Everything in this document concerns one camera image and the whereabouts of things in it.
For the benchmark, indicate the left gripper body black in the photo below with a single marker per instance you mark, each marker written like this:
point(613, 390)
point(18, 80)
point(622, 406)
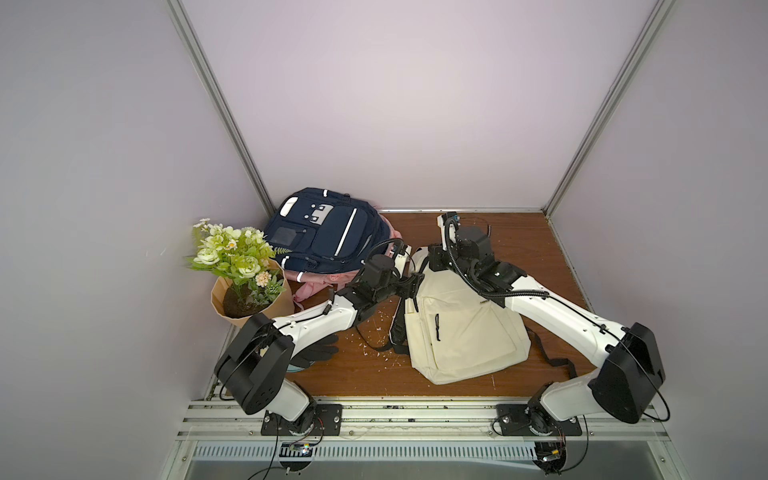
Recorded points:
point(391, 287)

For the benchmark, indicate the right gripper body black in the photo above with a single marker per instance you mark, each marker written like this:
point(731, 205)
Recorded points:
point(437, 258)

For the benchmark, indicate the cream canvas backpack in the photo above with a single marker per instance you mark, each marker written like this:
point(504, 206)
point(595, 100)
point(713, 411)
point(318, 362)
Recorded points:
point(451, 334)

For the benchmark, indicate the navy blue backpack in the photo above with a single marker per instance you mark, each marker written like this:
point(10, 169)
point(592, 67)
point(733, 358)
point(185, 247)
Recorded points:
point(325, 232)

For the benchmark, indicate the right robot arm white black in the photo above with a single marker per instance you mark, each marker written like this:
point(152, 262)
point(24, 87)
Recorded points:
point(628, 372)

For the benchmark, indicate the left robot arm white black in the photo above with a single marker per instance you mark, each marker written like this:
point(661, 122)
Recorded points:
point(253, 368)

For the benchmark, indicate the pink backpack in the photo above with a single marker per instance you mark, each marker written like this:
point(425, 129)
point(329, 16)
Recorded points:
point(310, 283)

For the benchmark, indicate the black glove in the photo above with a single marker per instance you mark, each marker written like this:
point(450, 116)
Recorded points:
point(320, 351)

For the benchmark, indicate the artificial green flower bouquet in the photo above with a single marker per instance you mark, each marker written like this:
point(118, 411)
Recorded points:
point(242, 256)

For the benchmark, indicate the brown paper flower pot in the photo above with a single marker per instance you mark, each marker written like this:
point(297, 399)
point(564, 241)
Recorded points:
point(282, 305)

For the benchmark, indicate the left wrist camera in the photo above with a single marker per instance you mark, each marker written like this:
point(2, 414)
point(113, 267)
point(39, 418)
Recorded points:
point(401, 256)

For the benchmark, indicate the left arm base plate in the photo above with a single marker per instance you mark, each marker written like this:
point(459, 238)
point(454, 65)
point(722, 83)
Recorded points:
point(319, 419)

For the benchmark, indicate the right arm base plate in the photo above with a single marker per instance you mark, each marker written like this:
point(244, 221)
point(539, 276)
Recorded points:
point(516, 419)

